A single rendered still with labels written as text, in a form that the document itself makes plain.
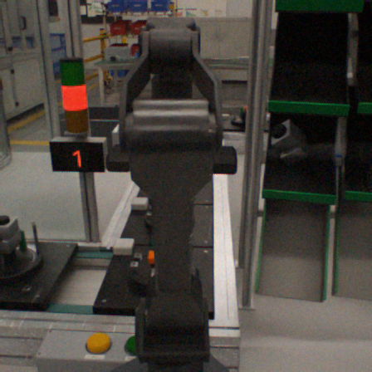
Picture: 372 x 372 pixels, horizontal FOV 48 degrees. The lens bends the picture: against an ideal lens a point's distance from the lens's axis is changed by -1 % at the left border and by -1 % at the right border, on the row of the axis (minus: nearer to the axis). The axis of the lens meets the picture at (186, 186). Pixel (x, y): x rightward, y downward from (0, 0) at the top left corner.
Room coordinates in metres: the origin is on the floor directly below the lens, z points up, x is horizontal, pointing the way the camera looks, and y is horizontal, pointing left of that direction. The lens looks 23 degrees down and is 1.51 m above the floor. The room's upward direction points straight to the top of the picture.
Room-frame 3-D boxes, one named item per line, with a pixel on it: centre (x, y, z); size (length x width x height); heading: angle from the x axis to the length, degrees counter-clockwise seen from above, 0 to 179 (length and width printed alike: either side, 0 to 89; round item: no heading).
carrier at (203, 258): (0.79, 0.06, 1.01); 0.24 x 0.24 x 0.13; 87
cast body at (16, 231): (0.82, 0.40, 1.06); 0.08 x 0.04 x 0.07; 177
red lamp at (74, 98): (0.92, 0.24, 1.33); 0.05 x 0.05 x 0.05
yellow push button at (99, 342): (0.58, 0.16, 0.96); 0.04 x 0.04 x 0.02
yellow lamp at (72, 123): (0.92, 0.24, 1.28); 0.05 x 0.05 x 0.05
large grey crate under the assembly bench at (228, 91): (6.31, -0.82, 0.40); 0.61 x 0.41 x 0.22; 83
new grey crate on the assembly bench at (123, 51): (6.45, 1.01, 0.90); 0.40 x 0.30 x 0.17; 175
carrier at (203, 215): (1.03, 0.04, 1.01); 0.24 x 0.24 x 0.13; 87
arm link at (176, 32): (0.47, 0.02, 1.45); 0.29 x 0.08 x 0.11; 2
